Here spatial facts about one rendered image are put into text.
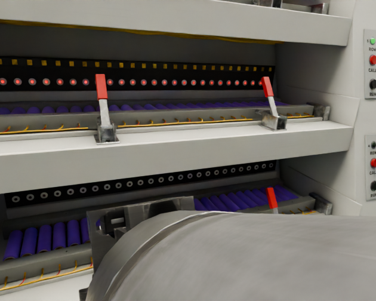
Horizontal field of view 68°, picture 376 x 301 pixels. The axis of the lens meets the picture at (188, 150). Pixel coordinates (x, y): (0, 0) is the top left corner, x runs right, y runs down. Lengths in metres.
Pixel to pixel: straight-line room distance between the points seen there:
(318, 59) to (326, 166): 0.22
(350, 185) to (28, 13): 0.56
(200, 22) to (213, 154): 0.18
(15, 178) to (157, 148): 0.16
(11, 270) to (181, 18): 0.39
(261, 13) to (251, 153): 0.21
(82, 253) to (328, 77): 0.53
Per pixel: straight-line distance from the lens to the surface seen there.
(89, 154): 0.35
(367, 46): 0.62
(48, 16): 0.38
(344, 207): 0.62
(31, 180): 0.36
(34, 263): 0.44
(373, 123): 0.62
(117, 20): 0.39
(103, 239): 0.20
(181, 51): 0.61
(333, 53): 0.62
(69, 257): 0.44
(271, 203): 0.50
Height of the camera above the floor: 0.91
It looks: 5 degrees down
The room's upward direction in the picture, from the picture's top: 4 degrees counter-clockwise
